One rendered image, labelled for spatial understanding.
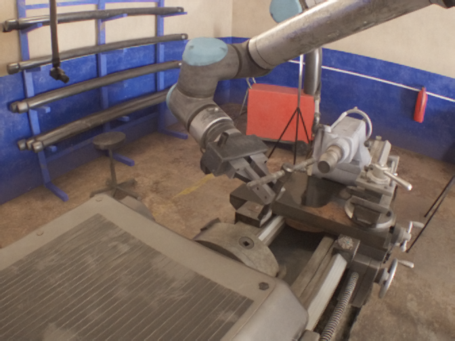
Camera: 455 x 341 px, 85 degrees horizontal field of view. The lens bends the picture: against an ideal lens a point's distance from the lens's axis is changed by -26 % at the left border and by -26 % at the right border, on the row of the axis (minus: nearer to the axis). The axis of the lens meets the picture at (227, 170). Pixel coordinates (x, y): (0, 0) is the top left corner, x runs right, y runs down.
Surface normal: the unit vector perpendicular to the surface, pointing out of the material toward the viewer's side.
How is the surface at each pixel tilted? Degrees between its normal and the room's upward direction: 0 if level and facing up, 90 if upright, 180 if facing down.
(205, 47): 22
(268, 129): 90
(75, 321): 0
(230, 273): 0
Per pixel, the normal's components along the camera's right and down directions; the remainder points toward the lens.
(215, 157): -0.74, 0.21
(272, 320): 0.61, -0.43
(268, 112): -0.24, 0.44
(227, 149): 0.33, -0.72
